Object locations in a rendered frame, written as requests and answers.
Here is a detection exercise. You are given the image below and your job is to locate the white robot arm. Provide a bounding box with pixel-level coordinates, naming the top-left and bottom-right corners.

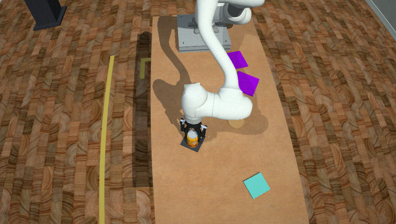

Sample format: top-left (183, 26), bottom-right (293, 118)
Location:
top-left (182, 0), bottom-right (265, 124)

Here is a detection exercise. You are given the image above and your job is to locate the purple flat square tile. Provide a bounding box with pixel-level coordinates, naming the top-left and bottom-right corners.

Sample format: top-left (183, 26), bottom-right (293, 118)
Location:
top-left (227, 51), bottom-right (248, 69)
top-left (237, 71), bottom-right (259, 96)

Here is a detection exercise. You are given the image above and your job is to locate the teal flat rectangular slab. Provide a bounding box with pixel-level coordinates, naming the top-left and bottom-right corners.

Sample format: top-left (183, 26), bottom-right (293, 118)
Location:
top-left (244, 172), bottom-right (270, 199)

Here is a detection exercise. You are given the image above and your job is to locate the yellow drink can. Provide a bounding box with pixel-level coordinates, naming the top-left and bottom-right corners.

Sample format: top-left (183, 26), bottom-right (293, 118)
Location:
top-left (187, 129), bottom-right (198, 148)

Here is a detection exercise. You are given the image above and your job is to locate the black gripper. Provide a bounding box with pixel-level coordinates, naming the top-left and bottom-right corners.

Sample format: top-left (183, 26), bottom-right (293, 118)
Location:
top-left (180, 118), bottom-right (207, 142)

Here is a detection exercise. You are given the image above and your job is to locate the dark grey square slate coaster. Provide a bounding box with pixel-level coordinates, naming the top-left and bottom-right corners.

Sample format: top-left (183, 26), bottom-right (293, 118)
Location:
top-left (180, 136), bottom-right (205, 152)

